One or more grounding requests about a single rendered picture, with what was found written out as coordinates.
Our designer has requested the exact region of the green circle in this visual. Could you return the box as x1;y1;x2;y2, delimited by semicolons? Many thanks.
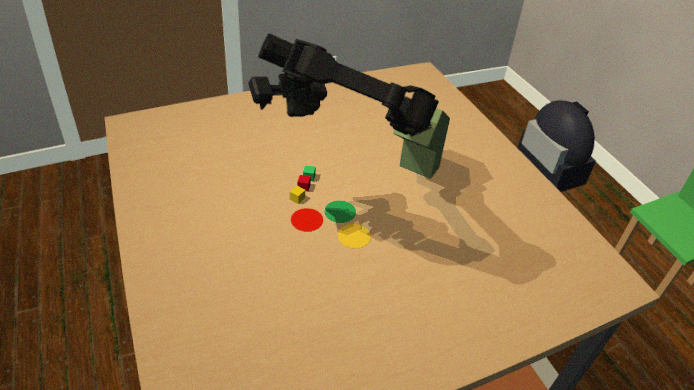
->
324;200;356;223

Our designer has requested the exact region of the red circle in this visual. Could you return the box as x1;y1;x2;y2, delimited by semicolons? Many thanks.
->
291;208;323;232

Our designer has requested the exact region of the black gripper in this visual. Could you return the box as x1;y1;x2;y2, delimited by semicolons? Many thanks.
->
249;73;327;110

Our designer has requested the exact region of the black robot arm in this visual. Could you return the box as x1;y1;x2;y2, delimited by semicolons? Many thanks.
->
258;33;439;136

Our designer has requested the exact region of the yellow circle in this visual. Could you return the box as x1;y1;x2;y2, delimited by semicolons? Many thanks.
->
338;224;371;248

